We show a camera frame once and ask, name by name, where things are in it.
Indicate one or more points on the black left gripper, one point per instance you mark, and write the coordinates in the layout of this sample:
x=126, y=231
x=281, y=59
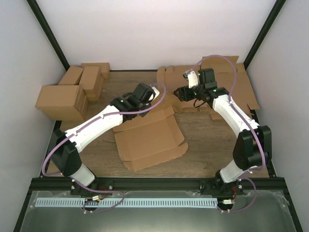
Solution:
x=143, y=113

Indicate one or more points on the black frame post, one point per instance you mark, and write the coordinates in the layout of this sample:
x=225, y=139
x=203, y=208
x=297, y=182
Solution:
x=276, y=9
x=34, y=6

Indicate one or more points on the small folded cardboard box rear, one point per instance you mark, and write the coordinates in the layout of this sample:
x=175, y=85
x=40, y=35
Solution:
x=103, y=67

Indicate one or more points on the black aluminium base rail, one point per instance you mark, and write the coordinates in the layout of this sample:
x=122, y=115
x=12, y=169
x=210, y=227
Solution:
x=205, y=186

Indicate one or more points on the brown cardboard box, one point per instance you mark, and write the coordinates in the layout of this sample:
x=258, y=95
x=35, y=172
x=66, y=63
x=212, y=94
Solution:
x=147, y=141

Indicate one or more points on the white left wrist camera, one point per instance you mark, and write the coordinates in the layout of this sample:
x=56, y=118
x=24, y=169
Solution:
x=155, y=94

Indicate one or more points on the black right frame post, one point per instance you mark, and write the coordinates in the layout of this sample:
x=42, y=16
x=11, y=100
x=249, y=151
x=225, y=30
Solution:
x=276, y=9

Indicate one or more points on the black left frame post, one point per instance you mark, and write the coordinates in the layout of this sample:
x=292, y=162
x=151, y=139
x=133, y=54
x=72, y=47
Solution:
x=34, y=6

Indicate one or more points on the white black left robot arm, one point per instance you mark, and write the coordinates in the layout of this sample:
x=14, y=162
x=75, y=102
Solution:
x=67, y=146

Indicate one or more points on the light blue slotted cable duct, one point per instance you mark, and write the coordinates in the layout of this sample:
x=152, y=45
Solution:
x=130, y=202

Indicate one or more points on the large folded cardboard box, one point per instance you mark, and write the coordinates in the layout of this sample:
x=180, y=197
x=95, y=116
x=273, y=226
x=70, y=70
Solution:
x=63, y=102

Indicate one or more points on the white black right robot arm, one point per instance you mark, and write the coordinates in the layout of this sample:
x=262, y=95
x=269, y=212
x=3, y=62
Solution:
x=254, y=142

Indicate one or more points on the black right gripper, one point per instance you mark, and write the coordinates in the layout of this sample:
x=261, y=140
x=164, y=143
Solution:
x=184, y=93

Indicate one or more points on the stack of flat cardboard blanks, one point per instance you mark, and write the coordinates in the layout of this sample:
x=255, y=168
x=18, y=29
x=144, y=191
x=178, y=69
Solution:
x=242, y=94

